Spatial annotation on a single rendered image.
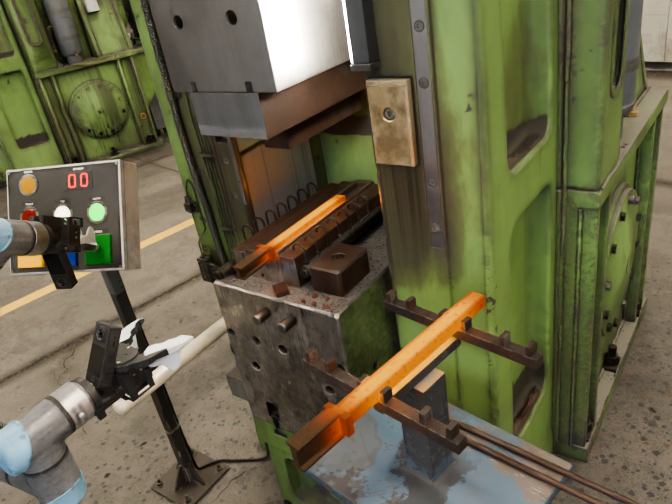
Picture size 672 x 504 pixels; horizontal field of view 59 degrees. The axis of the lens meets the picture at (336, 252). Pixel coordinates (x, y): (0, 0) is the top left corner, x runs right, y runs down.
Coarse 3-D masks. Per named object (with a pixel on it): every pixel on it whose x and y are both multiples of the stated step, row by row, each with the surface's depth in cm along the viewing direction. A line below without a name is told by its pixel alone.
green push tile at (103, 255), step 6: (102, 234) 149; (108, 234) 148; (96, 240) 149; (102, 240) 149; (108, 240) 148; (102, 246) 149; (108, 246) 148; (90, 252) 149; (96, 252) 149; (102, 252) 149; (108, 252) 148; (90, 258) 149; (96, 258) 149; (102, 258) 149; (108, 258) 148; (90, 264) 150
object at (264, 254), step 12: (324, 204) 152; (336, 204) 152; (312, 216) 146; (288, 228) 143; (300, 228) 142; (276, 240) 138; (288, 240) 139; (264, 252) 133; (240, 264) 129; (252, 264) 131; (264, 264) 133; (240, 276) 129
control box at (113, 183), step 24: (48, 168) 153; (72, 168) 152; (96, 168) 150; (120, 168) 149; (48, 192) 153; (72, 192) 152; (96, 192) 150; (120, 192) 149; (72, 216) 151; (120, 216) 148; (120, 240) 148; (96, 264) 151; (120, 264) 148
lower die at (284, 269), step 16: (320, 192) 167; (336, 192) 162; (368, 192) 158; (304, 208) 156; (336, 208) 150; (352, 208) 151; (272, 224) 153; (288, 224) 149; (320, 224) 145; (336, 224) 144; (352, 224) 149; (256, 240) 146; (320, 240) 139; (240, 256) 143; (288, 256) 133; (256, 272) 142; (272, 272) 139; (288, 272) 135
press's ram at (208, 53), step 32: (160, 0) 118; (192, 0) 113; (224, 0) 108; (256, 0) 104; (288, 0) 110; (320, 0) 117; (160, 32) 122; (192, 32) 117; (224, 32) 112; (256, 32) 107; (288, 32) 111; (320, 32) 119; (192, 64) 121; (224, 64) 116; (256, 64) 111; (288, 64) 113; (320, 64) 121
